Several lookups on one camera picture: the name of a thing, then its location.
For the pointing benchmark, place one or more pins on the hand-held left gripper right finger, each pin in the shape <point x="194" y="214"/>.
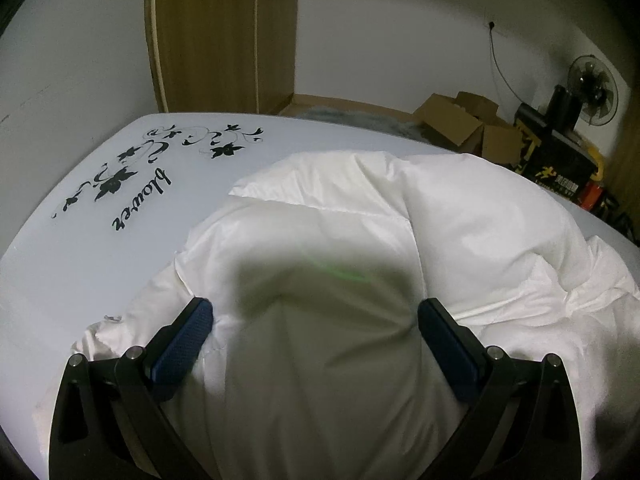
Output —
<point x="450" y="355"/>

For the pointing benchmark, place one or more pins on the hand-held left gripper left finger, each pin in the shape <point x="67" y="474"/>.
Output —
<point x="182" y="345"/>

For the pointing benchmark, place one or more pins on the white puffer jacket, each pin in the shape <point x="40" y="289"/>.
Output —
<point x="350" y="220"/>

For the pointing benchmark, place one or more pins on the orange box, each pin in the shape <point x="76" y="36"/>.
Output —
<point x="592" y="195"/>

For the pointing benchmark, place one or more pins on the open cardboard box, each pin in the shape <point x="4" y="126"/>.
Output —
<point x="450" y="120"/>
<point x="500" y="142"/>

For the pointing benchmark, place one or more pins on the black box with yellow print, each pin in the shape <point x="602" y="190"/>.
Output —
<point x="555" y="160"/>

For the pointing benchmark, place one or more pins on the yellow plastic item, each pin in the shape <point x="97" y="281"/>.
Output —
<point x="597" y="155"/>

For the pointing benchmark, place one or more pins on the small cardboard box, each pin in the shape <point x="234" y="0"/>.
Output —
<point x="477" y="102"/>

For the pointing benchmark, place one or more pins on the grey fluffy rug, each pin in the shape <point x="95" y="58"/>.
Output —
<point x="350" y="115"/>

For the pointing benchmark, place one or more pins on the black cylinder speaker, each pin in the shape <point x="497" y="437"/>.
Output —
<point x="562" y="102"/>

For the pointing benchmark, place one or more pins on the black electric fan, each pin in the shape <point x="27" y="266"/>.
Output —
<point x="595" y="90"/>

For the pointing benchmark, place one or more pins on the wooden door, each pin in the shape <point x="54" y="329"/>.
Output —
<point x="220" y="35"/>

